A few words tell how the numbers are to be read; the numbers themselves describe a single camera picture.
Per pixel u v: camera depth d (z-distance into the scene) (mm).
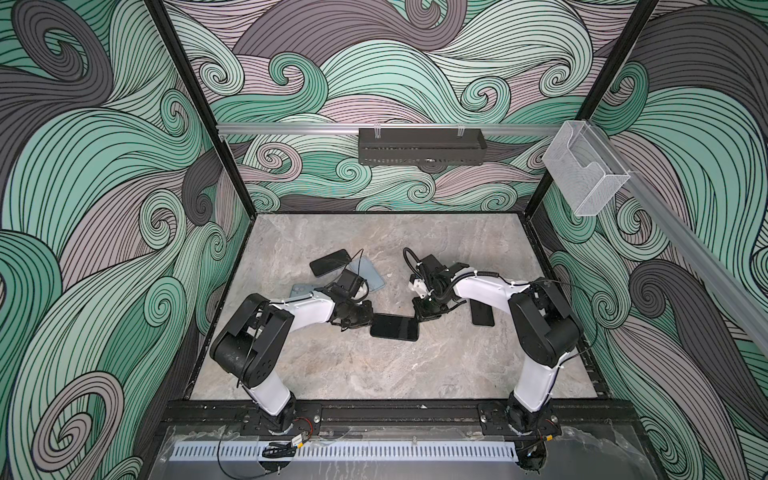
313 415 732
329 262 1059
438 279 696
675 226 630
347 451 697
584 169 792
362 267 1057
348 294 737
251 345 465
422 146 967
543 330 482
